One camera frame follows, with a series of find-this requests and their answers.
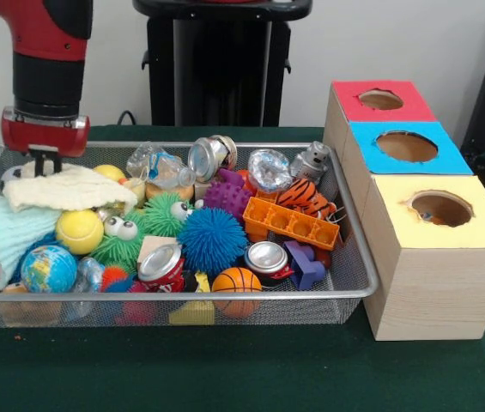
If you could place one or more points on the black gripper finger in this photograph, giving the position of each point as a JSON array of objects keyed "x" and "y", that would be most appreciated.
[
  {"x": 40, "y": 165},
  {"x": 57, "y": 163}
]

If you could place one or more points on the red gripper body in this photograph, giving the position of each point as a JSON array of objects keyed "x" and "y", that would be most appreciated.
[{"x": 44, "y": 135}]

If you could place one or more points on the cream muslin cloth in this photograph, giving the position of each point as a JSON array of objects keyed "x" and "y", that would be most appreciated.
[{"x": 70, "y": 189}]

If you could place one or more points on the mint green muslin cloth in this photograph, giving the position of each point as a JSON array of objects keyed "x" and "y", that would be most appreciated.
[{"x": 10, "y": 232}]

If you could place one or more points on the colourful dotted cloth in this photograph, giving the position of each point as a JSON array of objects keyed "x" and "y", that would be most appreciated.
[{"x": 428, "y": 217}]

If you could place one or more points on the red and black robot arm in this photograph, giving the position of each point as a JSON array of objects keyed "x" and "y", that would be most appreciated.
[{"x": 49, "y": 64}]

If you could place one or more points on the wooden box with three holes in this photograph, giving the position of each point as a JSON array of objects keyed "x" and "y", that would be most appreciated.
[{"x": 439, "y": 292}]

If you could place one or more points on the yellow tennis ball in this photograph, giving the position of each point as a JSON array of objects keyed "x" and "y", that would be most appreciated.
[{"x": 79, "y": 232}]

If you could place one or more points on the globe print ball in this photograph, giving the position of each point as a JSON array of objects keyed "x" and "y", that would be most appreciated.
[{"x": 49, "y": 268}]

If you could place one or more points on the green spiky toy with eyes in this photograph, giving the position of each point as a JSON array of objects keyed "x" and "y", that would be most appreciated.
[
  {"x": 117, "y": 249},
  {"x": 160, "y": 212}
]

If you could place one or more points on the blue spiky rubber ball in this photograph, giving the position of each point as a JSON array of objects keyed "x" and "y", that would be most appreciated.
[{"x": 212, "y": 240}]

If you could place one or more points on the orange toy basketball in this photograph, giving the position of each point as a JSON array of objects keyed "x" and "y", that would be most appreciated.
[{"x": 237, "y": 281}]

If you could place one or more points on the orange toy building block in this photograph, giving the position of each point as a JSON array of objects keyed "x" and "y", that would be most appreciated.
[{"x": 289, "y": 223}]

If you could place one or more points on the tiger plush toy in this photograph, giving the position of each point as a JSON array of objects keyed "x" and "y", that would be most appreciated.
[{"x": 302, "y": 195}]

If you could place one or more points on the silver toy robot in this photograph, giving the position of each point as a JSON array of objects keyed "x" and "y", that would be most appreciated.
[{"x": 311, "y": 163}]

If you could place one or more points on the dark green tablecloth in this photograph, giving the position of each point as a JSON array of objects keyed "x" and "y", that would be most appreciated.
[{"x": 225, "y": 369}]

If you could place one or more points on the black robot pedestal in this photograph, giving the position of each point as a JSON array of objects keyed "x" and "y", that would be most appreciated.
[{"x": 207, "y": 64}]

